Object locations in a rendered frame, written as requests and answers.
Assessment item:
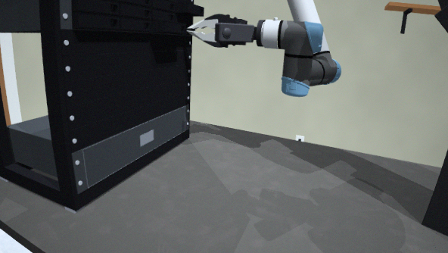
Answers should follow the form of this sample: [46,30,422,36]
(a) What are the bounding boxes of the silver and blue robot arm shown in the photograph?
[215,0,341,97]

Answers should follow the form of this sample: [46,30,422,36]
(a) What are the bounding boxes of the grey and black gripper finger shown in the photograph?
[187,30,228,48]
[187,14,230,30]

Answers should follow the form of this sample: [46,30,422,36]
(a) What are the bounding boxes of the black server rack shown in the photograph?
[0,0,204,214]

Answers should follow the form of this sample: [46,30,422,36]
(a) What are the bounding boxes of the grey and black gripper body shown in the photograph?
[221,17,265,47]

